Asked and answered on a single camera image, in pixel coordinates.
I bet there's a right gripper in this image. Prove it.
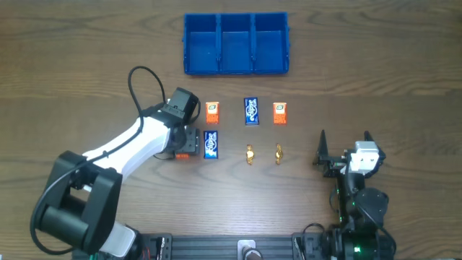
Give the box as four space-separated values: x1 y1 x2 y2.
313 129 375 178

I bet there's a blue candy pack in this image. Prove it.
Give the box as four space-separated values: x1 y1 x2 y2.
203 130 219 160
243 97 260 126

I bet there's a blue tray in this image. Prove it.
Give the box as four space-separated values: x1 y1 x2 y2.
183 12 291 77

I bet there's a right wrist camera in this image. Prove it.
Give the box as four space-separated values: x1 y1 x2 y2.
347 140 381 174

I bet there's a black cable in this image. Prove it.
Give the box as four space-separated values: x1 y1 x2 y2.
357 204 398 258
30 65 167 256

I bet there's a mounting rail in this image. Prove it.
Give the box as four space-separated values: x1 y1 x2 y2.
71 223 396 260

